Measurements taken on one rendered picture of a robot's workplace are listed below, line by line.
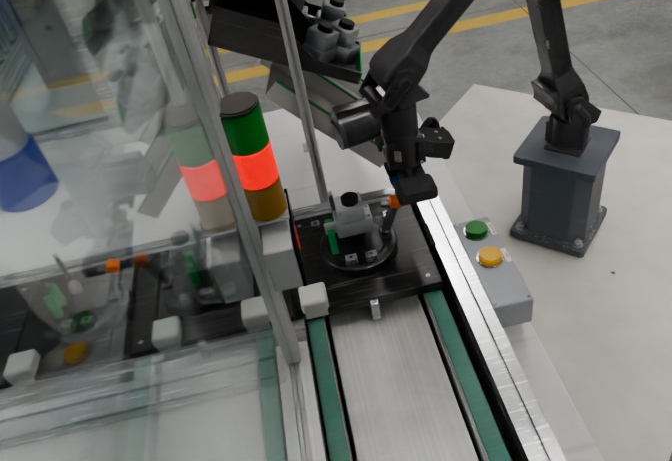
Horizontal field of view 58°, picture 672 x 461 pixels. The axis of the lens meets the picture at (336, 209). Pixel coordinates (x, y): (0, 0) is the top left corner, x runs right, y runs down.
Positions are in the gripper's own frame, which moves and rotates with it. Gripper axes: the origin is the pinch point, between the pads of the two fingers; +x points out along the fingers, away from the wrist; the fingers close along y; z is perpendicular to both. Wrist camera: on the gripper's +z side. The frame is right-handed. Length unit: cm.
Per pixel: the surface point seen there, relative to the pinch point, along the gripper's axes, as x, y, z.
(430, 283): 11.7, -11.9, -0.1
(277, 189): -21.3, -20.6, -19.5
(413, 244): 11.7, -2.0, -0.4
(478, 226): 11.7, -1.5, 11.9
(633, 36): 111, 219, 180
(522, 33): 110, 251, 127
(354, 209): 0.3, -2.2, -9.6
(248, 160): -26.9, -21.6, -21.6
